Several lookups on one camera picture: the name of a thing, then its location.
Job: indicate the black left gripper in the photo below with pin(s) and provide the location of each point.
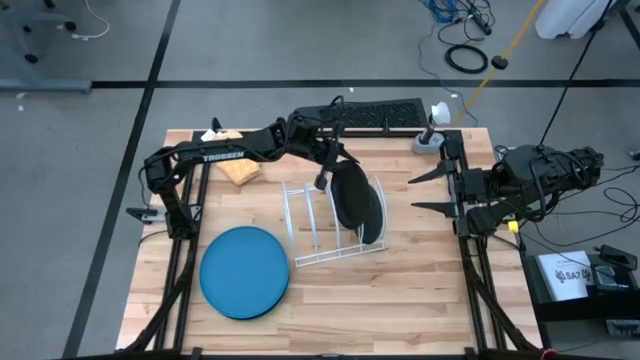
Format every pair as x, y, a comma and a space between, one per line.
315, 135

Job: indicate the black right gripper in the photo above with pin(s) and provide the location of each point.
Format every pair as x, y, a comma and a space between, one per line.
457, 190

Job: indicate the small black plate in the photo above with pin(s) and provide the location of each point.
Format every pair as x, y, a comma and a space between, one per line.
350, 195

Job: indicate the small dark teal plate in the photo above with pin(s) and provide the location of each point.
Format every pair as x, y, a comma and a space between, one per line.
375, 220

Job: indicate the large blue plate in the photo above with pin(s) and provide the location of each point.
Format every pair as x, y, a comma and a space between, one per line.
244, 270

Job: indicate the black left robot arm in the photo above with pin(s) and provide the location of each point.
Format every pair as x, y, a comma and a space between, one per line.
225, 152

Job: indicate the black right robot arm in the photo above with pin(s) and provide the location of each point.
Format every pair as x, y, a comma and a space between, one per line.
530, 170

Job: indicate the grey joystick stand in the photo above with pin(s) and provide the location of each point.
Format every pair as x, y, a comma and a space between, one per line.
425, 146

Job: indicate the white crumpled paper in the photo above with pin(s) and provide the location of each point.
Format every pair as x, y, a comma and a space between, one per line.
441, 112

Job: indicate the yellow tag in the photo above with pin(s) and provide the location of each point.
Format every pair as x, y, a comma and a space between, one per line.
513, 226

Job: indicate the folded yellow cloth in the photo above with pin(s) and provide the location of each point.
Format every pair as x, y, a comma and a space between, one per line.
240, 167

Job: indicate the white paper tag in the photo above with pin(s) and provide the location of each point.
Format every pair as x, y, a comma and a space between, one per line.
208, 134

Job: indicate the black round puck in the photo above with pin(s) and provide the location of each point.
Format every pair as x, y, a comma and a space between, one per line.
499, 62

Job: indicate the white printed paper sheet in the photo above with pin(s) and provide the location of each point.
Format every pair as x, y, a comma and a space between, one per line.
565, 285

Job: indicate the black power strip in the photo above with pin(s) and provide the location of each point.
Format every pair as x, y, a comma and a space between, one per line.
481, 22

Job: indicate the black side cart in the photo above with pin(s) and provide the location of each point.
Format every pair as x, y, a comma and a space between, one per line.
575, 310

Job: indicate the black handheld device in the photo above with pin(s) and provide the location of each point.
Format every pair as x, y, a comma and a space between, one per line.
617, 257

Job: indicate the black aluminium rig frame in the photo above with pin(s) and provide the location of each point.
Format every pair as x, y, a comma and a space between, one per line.
467, 270

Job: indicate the black curved bracket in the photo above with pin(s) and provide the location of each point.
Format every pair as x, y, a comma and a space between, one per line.
216, 125

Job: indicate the black metal bracket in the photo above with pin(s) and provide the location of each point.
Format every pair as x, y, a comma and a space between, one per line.
145, 215

